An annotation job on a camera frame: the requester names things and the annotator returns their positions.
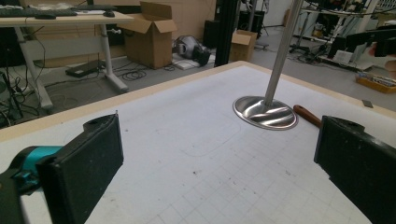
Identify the desk with white legs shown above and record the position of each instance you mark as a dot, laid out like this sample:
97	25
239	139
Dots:
62	20

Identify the black keyboard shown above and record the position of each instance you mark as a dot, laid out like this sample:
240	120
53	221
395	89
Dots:
28	12

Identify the grey and black helmet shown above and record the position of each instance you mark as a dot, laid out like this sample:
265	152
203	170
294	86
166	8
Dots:
191	46

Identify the small cardboard box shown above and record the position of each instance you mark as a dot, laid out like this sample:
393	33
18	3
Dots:
243	46

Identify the white grid mat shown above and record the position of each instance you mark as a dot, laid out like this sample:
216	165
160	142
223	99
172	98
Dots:
186	140

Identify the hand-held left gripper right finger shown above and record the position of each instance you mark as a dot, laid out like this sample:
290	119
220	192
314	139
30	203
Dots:
358	161

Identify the brown wooden utensil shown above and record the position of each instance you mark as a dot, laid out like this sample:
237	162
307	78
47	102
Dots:
306	115

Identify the black metal column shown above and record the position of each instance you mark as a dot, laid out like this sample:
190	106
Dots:
225	31

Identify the flat black box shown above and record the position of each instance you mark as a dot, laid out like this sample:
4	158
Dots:
84	68

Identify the yellow tray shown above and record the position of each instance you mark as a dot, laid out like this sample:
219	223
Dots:
375	84

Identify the large open cardboard box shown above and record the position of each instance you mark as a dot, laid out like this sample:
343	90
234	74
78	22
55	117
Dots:
149	46

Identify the white flat board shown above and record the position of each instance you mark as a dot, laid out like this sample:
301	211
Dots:
190	63

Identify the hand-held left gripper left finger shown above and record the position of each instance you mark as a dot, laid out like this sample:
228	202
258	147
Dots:
84	161

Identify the black computer mouse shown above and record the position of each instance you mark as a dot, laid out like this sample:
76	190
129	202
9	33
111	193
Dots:
109	13

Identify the steel stand with round base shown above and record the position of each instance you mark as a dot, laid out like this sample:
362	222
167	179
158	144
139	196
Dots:
267	115

